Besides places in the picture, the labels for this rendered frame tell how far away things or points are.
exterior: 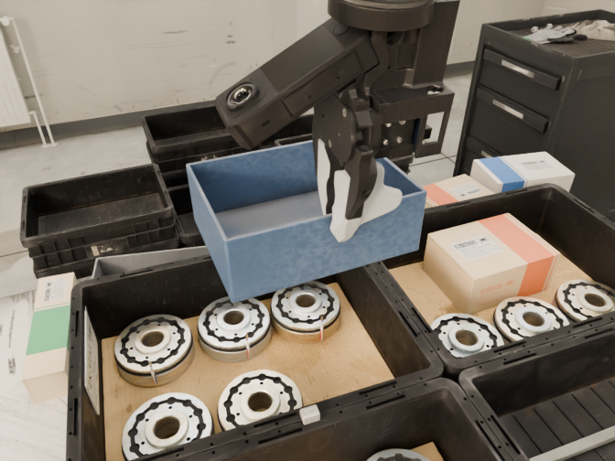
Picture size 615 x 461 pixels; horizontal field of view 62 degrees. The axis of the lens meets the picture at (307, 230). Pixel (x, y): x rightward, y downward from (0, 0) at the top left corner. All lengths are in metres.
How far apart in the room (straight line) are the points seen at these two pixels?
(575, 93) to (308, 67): 1.61
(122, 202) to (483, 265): 1.26
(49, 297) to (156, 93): 2.58
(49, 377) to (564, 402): 0.73
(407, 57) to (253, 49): 3.17
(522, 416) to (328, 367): 0.25
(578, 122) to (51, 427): 1.76
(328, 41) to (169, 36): 3.04
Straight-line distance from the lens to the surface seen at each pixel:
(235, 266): 0.44
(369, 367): 0.72
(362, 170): 0.37
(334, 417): 0.55
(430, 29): 0.38
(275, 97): 0.35
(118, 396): 0.73
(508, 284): 0.83
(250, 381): 0.67
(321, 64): 0.35
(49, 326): 0.96
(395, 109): 0.37
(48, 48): 3.36
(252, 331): 0.72
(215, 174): 0.56
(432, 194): 1.19
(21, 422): 0.93
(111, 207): 1.75
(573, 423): 0.74
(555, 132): 1.93
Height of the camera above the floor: 1.39
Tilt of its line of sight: 36 degrees down
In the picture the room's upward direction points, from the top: straight up
